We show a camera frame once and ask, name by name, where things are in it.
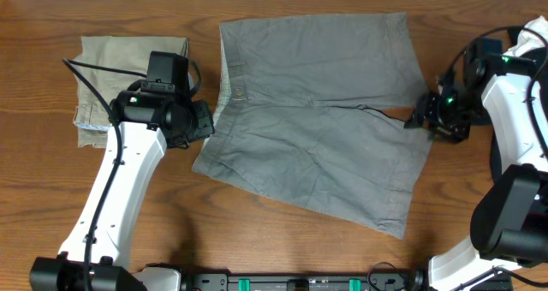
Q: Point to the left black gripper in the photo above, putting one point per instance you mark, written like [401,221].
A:
[205,127]

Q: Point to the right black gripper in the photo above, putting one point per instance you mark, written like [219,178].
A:
[425,111]

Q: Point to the grey shorts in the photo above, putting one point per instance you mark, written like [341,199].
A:
[301,116]

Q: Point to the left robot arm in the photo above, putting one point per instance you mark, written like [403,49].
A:
[96,254]

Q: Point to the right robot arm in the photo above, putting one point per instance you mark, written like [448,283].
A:
[508,228]

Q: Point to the white garment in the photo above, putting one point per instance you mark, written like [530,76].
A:
[527,41]

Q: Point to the black t-shirt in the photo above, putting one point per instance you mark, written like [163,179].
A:
[515,99]

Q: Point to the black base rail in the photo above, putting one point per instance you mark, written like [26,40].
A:
[380,281]

